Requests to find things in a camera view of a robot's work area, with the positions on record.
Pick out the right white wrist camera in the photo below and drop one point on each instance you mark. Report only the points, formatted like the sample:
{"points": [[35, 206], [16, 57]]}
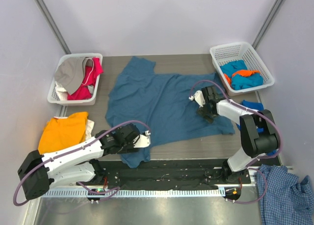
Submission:
{"points": [[198, 98]]}

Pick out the dark teal blue t-shirt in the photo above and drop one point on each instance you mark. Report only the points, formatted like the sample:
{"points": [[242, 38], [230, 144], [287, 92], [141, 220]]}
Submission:
{"points": [[161, 101]]}

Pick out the white shirt in basket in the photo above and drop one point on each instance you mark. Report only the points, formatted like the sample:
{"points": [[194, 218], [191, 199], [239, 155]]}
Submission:
{"points": [[61, 92]]}

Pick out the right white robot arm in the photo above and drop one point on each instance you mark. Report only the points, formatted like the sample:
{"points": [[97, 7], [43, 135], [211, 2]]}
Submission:
{"points": [[258, 133]]}

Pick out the corner metal post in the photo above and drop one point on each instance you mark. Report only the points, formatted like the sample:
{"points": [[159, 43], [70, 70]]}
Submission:
{"points": [[53, 26], [267, 22]]}

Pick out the yellow orange folded shirt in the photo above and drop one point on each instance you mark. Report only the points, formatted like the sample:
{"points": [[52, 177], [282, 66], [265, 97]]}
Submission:
{"points": [[61, 133]]}

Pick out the blue checkered cloth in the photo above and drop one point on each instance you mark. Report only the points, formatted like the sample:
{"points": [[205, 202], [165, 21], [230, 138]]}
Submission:
{"points": [[287, 201]]}

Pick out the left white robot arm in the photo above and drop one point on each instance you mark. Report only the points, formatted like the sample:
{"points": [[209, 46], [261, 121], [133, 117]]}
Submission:
{"points": [[79, 163]]}

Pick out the white slotted cable duct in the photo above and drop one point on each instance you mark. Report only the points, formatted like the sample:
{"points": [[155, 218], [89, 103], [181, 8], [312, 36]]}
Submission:
{"points": [[80, 192]]}

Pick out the aluminium rail frame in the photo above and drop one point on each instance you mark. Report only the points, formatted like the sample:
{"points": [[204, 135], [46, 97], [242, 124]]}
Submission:
{"points": [[269, 168]]}

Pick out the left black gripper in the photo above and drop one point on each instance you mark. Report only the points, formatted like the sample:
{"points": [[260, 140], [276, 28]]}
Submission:
{"points": [[135, 148]]}

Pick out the pink shirt in basket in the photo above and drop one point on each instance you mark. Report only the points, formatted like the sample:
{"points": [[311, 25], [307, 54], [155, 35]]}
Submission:
{"points": [[93, 69]]}

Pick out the white plastic basket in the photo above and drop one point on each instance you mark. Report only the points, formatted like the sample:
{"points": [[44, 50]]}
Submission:
{"points": [[52, 96], [222, 54]]}

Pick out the turquoise shirt in basket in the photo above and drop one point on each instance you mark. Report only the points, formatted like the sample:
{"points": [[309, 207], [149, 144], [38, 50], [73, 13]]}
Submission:
{"points": [[238, 82]]}

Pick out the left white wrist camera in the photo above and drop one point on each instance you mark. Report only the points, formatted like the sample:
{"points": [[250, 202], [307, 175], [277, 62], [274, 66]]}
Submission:
{"points": [[143, 140]]}

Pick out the right corner metal post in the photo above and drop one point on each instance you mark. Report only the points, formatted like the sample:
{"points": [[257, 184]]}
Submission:
{"points": [[267, 22]]}

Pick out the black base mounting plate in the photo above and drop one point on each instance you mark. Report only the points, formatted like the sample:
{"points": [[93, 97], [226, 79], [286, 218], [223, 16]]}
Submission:
{"points": [[164, 175]]}

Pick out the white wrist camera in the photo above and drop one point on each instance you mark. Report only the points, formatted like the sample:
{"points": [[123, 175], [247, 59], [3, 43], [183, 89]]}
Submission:
{"points": [[143, 140], [198, 98]]}

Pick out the left corner metal post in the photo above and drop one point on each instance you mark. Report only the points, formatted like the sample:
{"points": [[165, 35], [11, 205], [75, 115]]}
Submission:
{"points": [[53, 26]]}

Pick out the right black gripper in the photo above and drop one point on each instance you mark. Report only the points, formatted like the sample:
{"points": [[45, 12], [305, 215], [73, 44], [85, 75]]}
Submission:
{"points": [[204, 111]]}

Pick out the orange shirt in basket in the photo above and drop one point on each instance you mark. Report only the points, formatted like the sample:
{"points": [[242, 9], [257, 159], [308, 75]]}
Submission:
{"points": [[242, 73]]}

